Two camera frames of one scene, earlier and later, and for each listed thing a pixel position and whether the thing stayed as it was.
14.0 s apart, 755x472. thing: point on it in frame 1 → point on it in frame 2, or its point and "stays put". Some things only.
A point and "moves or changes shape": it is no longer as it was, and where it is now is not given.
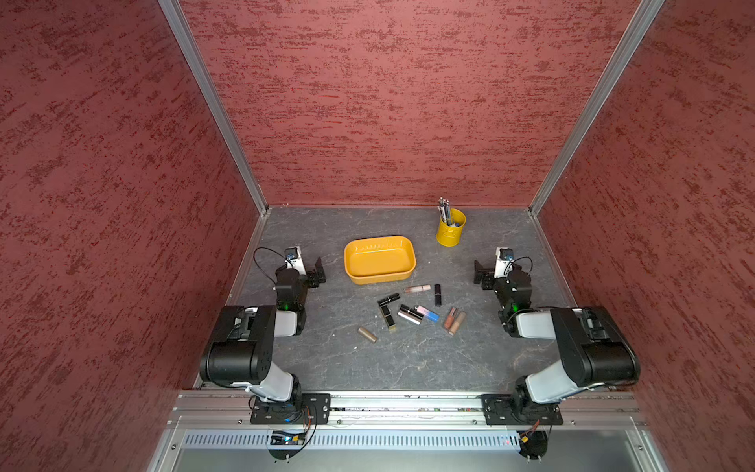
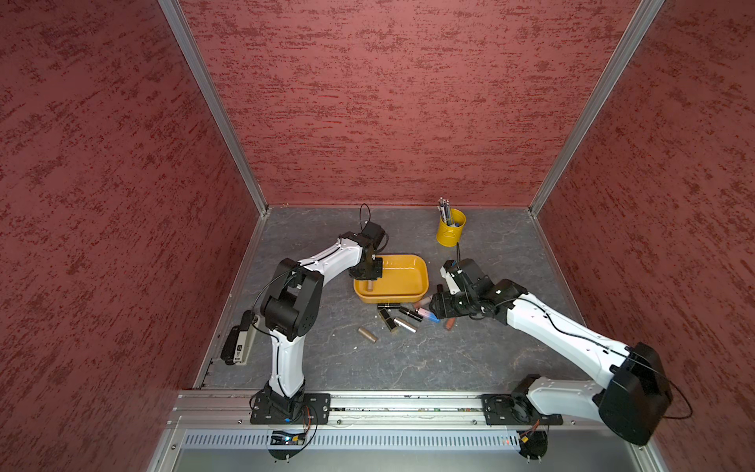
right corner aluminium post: (623, 53) stays put
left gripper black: (311, 275) → (376, 273)
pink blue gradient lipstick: (434, 316) stays put
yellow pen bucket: (449, 235) stays put
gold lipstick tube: (368, 334) stays put
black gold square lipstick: (388, 319) stays put
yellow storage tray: (379, 260) moves or changes shape
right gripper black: (488, 276) → (442, 301)
